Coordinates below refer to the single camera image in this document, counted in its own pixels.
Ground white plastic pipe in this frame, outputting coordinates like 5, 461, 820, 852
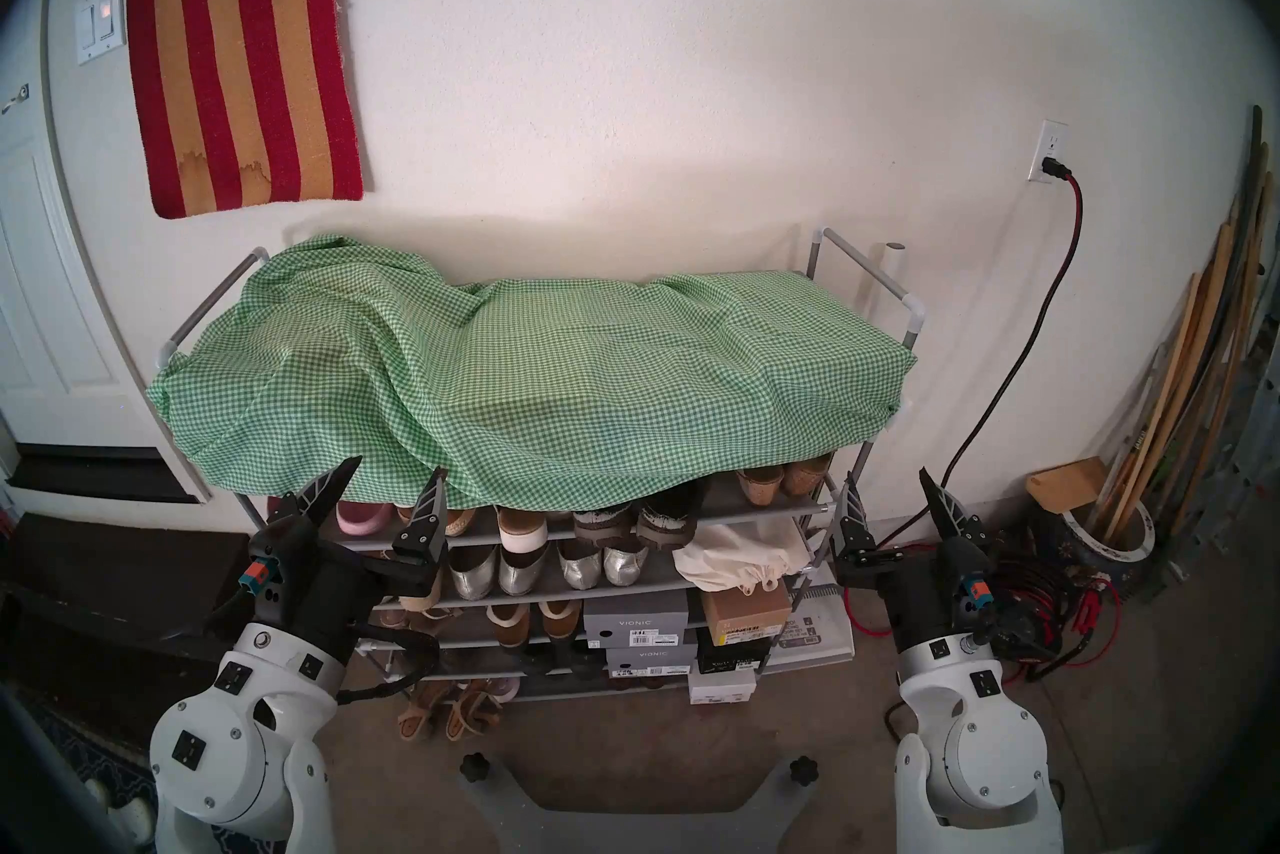
877, 241, 908, 333

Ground white light switch plate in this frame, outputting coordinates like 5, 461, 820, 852
76, 0, 127, 66

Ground grey Vionic shoebox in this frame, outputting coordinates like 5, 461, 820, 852
583, 589, 692, 651
604, 644, 699, 682

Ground dark brown step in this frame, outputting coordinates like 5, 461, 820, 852
0, 512, 251, 653

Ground wooden sticks bundle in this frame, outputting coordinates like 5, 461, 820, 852
1150, 105, 1263, 483

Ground white panel door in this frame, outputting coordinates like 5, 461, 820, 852
0, 52, 166, 453

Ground dark patterned rug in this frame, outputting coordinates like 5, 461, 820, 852
25, 692, 166, 854

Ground grey metal shoe rack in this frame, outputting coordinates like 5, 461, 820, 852
157, 227, 926, 703

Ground white cloth drawstring bag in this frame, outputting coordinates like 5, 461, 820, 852
672, 520, 814, 594

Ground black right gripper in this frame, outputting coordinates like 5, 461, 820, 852
834, 465, 1001, 655

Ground black shoebox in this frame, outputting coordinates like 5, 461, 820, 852
695, 627, 774, 676

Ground patterned pot with white rim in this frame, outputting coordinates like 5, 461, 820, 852
1058, 502, 1159, 601

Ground grey metal ladder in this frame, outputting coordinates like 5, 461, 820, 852
1175, 332, 1280, 563

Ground red black power cord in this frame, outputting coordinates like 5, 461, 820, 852
843, 158, 1085, 639

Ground brown cardboard piece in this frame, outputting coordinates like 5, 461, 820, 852
1025, 457, 1110, 516

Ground red black cord reel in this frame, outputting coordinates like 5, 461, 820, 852
985, 530, 1126, 683

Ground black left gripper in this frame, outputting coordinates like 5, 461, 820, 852
238, 457, 449, 663

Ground grey robot base frame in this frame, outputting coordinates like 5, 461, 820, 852
460, 757, 821, 854

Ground silver flat shoe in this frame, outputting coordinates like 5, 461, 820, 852
446, 545, 499, 602
498, 545, 550, 599
556, 542, 604, 592
602, 539, 652, 589

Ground white wall outlet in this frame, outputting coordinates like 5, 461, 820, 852
1028, 120, 1069, 185

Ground tan wooden slat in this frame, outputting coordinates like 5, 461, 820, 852
1095, 270, 1203, 535
1120, 202, 1251, 543

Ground tan strappy sandal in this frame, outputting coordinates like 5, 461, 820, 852
397, 682, 447, 744
444, 679, 502, 744

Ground tan cork wedge shoe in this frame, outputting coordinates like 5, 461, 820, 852
737, 465, 787, 509
782, 453, 834, 500

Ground green gingham cloth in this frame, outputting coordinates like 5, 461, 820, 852
146, 234, 918, 514

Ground white sole platform shoe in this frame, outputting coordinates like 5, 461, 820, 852
496, 507, 552, 556

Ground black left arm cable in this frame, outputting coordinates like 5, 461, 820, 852
335, 624, 442, 705

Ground brown cardboard shoebox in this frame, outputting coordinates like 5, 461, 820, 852
701, 579, 794, 649

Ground red tan striped wall hanging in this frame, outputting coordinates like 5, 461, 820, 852
127, 0, 365, 220

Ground white shoebox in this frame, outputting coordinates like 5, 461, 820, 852
687, 662, 759, 707

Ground black boot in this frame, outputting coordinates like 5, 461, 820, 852
520, 642, 604, 678

